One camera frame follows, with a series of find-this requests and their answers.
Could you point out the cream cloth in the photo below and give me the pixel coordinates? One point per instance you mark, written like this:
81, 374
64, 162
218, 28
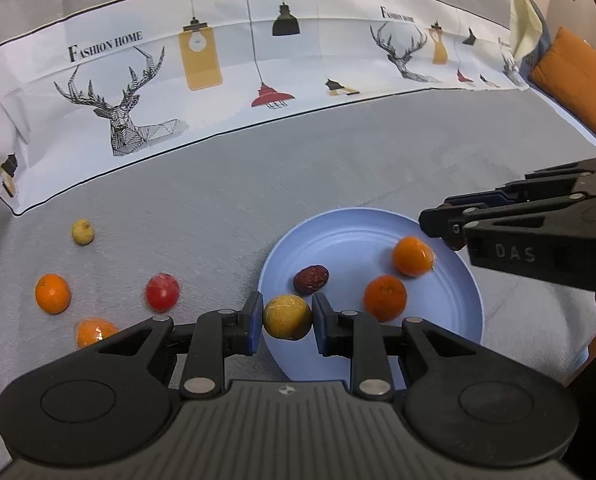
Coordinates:
523, 20

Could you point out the plastic-wrapped orange fruit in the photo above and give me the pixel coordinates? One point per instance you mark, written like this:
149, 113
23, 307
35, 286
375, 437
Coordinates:
92, 331

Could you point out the small pale yellow fruit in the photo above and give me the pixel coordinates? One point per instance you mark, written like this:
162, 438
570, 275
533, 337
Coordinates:
82, 231

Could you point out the yellow round fruit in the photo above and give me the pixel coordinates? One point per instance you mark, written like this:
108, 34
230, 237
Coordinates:
287, 316

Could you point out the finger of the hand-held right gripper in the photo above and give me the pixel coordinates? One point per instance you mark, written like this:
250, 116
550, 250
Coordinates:
553, 180
440, 222

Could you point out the oval orange kumquat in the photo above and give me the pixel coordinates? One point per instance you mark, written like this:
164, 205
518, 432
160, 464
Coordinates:
413, 256

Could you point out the orange tangerine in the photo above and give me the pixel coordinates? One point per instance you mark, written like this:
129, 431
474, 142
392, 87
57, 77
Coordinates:
52, 293
385, 297

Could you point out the blue round plate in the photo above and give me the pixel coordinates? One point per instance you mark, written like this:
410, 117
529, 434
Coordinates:
348, 250

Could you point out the dark red jujube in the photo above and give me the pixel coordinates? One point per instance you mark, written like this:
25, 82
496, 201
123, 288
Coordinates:
312, 279

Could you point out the orange pillow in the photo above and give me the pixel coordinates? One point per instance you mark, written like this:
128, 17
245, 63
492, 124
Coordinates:
578, 75

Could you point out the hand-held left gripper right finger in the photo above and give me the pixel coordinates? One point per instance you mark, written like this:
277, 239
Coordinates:
320, 322

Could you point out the printed grey bed sheet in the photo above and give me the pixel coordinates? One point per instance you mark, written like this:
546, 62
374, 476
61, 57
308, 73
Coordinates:
227, 185

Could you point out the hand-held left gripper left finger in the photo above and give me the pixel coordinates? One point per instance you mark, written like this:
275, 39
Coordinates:
253, 322

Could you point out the red round tomato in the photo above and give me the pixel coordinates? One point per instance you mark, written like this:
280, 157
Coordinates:
162, 291

